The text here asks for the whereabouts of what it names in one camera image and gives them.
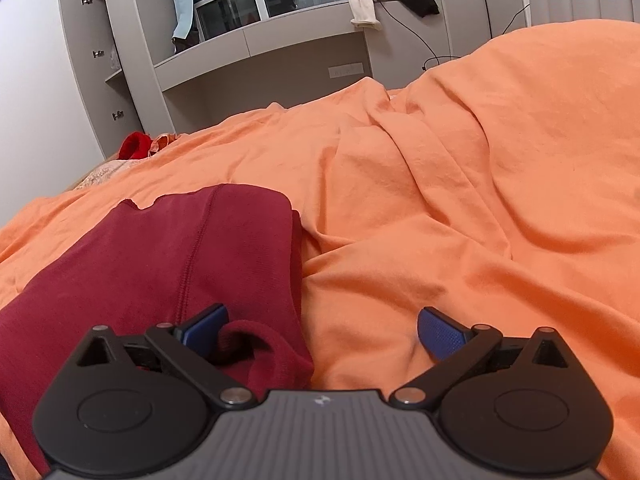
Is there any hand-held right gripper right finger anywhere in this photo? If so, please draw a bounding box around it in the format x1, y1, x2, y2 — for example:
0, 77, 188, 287
388, 306, 572, 410

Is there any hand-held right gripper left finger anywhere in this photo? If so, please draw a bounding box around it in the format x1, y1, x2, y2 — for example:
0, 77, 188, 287
74, 303, 257, 411

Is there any dark red sweater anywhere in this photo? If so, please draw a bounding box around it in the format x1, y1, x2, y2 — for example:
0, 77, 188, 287
0, 183, 315, 478

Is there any orange blanket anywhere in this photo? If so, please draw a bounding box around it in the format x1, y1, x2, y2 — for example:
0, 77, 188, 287
0, 19, 640, 480

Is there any beige patterned pillow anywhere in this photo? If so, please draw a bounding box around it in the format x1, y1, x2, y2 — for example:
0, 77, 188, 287
74, 157, 132, 192

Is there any small orange cloth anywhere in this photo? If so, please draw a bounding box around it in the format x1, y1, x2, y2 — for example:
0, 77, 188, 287
149, 132, 177, 155

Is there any bright red cloth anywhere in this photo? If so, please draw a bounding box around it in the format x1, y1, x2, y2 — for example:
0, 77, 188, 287
118, 131, 154, 160

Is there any grey wardrobe with open door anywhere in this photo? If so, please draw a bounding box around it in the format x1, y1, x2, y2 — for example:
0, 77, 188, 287
57, 0, 177, 161

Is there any grey window desk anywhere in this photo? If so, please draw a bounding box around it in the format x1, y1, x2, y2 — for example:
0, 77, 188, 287
152, 0, 447, 111

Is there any black cloth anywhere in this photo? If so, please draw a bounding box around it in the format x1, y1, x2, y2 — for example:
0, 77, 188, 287
390, 0, 441, 17

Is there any light blue curtain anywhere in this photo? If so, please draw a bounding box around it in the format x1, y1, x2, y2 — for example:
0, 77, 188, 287
165, 0, 202, 42

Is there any white cloth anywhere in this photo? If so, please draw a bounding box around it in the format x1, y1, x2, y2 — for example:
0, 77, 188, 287
348, 0, 427, 31

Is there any black cable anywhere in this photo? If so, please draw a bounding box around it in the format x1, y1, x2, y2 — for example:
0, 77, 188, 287
374, 0, 532, 72

